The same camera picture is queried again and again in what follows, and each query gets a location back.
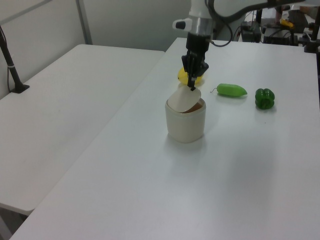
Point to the white side table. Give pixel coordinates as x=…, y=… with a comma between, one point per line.
x=62, y=112

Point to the black pole with base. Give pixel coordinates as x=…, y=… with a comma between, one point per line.
x=11, y=67

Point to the dark green bell pepper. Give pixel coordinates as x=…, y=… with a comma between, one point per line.
x=265, y=99

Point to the cream garbage bin body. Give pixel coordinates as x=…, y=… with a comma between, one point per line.
x=185, y=125

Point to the yellow hand tool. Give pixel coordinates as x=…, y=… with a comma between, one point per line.
x=286, y=23

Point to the black equipment block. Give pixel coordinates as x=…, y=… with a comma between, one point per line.
x=280, y=36

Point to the black camera stand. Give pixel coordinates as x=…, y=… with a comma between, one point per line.
x=312, y=40

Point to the cream garbage bin lid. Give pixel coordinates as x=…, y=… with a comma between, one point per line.
x=183, y=100

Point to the aluminium partition post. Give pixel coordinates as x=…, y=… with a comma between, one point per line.
x=84, y=22

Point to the yellow striped melon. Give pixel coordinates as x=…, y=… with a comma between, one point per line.
x=182, y=77

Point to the black electronics box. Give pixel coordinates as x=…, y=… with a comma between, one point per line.
x=250, y=32

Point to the light green cucumber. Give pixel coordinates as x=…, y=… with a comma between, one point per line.
x=231, y=90

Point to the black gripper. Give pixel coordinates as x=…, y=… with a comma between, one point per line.
x=197, y=53

